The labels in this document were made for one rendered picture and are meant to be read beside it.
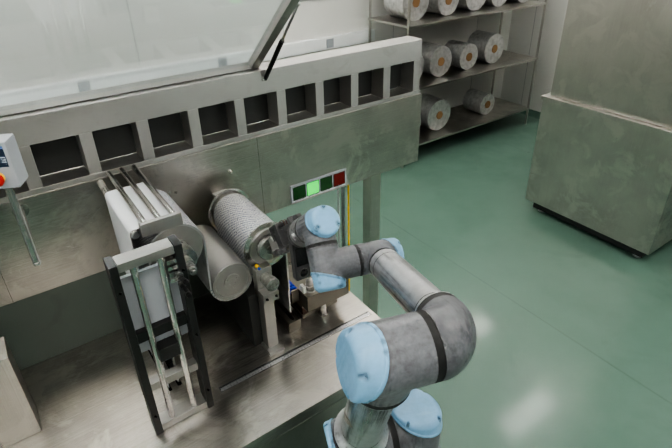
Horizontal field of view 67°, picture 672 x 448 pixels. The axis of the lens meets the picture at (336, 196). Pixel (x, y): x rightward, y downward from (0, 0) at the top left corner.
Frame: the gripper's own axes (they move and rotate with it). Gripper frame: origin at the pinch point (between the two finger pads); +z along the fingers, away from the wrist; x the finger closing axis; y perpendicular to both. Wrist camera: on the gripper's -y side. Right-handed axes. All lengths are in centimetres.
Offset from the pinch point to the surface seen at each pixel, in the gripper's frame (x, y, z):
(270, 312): 5.0, -14.7, 11.8
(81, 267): 47, 19, 32
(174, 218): 26.4, 16.9, -12.7
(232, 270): 12.9, 0.8, 5.0
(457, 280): -155, -54, 129
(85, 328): 52, 2, 46
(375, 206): -78, 6, 64
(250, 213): 1.7, 14.5, 5.3
